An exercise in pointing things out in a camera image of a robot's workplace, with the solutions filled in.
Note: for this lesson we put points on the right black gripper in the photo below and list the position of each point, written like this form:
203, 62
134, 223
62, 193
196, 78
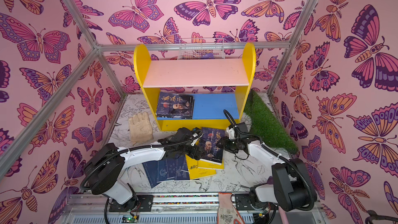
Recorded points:
228, 143

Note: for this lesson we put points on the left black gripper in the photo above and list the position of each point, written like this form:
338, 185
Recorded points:
195, 149

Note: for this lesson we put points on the purple old man book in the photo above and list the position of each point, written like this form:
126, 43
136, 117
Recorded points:
212, 134
178, 106

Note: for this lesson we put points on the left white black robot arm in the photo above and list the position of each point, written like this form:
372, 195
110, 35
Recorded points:
103, 171

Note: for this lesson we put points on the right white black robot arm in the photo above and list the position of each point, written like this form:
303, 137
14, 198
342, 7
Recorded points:
291, 186

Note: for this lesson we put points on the green artificial grass mat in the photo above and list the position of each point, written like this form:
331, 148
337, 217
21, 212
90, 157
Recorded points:
265, 124

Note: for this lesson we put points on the dark blue thread-bound book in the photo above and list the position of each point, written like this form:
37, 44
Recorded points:
151, 170

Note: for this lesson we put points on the beige work glove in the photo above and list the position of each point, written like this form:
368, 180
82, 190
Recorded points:
140, 128

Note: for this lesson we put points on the yellow pink blue bookshelf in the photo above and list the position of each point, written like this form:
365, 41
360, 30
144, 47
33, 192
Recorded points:
208, 108

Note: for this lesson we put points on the patterned red white glove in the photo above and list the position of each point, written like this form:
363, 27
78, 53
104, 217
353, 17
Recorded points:
227, 213

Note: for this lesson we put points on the green circuit board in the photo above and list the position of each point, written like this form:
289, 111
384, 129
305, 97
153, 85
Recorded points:
130, 219

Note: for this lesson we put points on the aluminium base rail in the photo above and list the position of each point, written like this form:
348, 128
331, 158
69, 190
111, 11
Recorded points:
190, 208

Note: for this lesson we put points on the white wire basket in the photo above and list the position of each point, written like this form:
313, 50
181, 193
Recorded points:
201, 49

